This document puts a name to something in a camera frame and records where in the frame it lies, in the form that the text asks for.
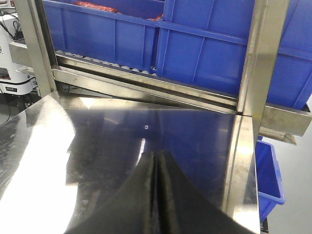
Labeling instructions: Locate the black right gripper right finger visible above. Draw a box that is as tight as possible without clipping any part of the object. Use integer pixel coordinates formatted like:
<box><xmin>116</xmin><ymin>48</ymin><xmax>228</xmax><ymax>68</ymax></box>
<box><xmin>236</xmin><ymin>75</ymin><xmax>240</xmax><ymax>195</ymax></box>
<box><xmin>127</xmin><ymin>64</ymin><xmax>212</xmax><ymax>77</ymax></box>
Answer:
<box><xmin>156</xmin><ymin>150</ymin><xmax>252</xmax><ymax>234</ymax></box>

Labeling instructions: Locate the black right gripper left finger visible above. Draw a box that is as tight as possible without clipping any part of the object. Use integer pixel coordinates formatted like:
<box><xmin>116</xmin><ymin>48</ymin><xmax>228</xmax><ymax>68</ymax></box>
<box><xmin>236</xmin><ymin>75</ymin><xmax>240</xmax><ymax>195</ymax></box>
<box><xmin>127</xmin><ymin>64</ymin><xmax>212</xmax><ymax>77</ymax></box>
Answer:
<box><xmin>66</xmin><ymin>152</ymin><xmax>156</xmax><ymax>234</ymax></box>

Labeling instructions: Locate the roller conveyor track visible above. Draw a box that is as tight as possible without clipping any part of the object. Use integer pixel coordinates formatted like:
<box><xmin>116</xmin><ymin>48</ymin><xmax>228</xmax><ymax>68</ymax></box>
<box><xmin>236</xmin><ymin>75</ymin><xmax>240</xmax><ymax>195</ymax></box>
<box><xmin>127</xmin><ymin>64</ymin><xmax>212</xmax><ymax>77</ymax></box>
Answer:
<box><xmin>56</xmin><ymin>50</ymin><xmax>157</xmax><ymax>77</ymax></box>

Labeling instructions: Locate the lower blue plastic bin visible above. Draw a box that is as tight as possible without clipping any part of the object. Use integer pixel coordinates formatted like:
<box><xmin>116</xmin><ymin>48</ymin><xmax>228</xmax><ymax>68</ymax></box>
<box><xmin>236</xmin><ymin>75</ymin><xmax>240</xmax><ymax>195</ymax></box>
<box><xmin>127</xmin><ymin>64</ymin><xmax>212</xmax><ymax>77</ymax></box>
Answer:
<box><xmin>255</xmin><ymin>140</ymin><xmax>285</xmax><ymax>222</ymax></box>

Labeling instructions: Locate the blue plastic bin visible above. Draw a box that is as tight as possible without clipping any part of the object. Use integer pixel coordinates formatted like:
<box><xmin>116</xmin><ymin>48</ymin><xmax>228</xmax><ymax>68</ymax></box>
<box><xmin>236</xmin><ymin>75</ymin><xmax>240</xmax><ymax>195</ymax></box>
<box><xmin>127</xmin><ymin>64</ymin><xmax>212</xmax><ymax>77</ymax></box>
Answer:
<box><xmin>43</xmin><ymin>0</ymin><xmax>164</xmax><ymax>72</ymax></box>
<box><xmin>156</xmin><ymin>0</ymin><xmax>312</xmax><ymax>110</ymax></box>
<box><xmin>255</xmin><ymin>140</ymin><xmax>285</xmax><ymax>222</ymax></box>

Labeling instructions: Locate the right blue plastic bin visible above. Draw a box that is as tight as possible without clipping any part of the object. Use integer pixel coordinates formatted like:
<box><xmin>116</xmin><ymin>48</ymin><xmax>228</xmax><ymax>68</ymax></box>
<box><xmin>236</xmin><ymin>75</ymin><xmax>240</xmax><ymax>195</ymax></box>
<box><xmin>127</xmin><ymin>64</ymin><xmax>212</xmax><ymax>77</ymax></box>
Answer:
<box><xmin>156</xmin><ymin>0</ymin><xmax>312</xmax><ymax>110</ymax></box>

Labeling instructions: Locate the left blue plastic bin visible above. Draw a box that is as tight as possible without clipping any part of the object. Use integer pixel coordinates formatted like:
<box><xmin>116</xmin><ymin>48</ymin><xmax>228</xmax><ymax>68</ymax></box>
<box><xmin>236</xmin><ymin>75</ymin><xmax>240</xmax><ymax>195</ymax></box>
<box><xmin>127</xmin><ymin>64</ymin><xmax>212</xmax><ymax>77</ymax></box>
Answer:
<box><xmin>43</xmin><ymin>0</ymin><xmax>164</xmax><ymax>72</ymax></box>

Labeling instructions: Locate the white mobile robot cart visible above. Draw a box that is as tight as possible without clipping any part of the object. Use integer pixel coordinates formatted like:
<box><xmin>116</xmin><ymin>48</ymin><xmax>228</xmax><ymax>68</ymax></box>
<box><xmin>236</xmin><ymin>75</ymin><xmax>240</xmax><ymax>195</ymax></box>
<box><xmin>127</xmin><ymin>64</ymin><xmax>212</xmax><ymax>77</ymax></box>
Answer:
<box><xmin>0</xmin><ymin>0</ymin><xmax>38</xmax><ymax>96</ymax></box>

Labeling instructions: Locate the stainless steel rack frame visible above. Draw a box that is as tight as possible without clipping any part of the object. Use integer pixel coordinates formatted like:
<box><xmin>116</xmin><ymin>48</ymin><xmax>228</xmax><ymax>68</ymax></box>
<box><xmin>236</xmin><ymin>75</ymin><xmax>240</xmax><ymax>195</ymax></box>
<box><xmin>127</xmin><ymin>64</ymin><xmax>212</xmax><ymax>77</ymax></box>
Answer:
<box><xmin>14</xmin><ymin>0</ymin><xmax>312</xmax><ymax>143</ymax></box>

